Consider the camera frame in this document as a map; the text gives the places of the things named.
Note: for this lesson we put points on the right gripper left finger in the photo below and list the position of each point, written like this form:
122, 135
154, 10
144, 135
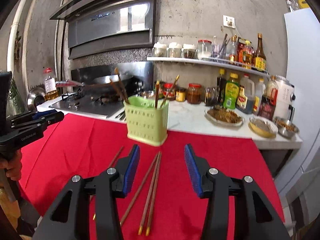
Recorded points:
68, 215

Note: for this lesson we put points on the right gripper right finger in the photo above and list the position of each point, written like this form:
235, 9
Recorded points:
255, 216

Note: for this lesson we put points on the wooden chopstick gold tip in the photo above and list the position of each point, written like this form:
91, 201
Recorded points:
125, 215
122, 89
115, 86
167, 95
157, 93
148, 196
115, 157
154, 190

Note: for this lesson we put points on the metal utensils on counter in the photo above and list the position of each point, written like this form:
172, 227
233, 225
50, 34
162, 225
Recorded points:
121, 116

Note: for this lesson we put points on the person left hand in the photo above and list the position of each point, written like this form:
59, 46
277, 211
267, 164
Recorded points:
13, 167

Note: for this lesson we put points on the steel pot lid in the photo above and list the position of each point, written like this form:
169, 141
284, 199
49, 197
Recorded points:
34, 98

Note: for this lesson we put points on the cooking oil bottle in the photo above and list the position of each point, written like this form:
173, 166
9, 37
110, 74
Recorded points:
50, 84

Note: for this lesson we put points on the black gas stove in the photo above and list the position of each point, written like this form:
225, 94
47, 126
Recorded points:
96, 105

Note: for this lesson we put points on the yellow bowl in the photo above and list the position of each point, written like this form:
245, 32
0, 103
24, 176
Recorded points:
263, 127

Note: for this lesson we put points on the red table cloth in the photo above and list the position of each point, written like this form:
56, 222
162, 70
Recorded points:
86, 146

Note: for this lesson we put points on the steel bowl right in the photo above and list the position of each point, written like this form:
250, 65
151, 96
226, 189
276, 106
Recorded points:
285, 127

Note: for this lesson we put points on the steel wok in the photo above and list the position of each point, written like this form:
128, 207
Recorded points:
99, 82

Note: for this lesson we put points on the red label dark bottle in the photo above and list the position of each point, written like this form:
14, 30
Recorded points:
269, 99

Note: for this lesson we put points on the plate of food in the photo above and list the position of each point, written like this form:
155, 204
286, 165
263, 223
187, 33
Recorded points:
224, 117

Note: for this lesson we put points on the white vinegar jug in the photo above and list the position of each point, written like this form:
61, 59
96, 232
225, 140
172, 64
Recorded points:
246, 96

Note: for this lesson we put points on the green utensil holder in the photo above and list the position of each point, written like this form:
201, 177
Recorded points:
146, 123

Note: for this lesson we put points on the green sauce bottle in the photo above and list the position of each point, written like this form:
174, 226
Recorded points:
232, 88

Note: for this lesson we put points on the small steel bowl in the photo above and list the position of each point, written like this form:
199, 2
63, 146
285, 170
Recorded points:
148, 94

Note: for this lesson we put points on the dark soy sauce bottle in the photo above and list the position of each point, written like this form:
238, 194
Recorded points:
221, 82

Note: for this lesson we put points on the brown sauce jar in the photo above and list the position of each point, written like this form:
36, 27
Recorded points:
194, 93

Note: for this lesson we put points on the range hood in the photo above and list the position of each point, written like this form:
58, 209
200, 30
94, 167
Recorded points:
97, 26

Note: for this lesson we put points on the red lid jar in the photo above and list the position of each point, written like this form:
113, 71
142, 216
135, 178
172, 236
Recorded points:
166, 88

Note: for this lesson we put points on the tall brown sauce bottle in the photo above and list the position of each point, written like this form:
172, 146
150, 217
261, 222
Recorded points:
259, 58

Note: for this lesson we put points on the wall shelf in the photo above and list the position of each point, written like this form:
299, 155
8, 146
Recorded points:
221, 63

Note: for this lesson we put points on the wall power socket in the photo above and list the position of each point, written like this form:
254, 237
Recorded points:
228, 21

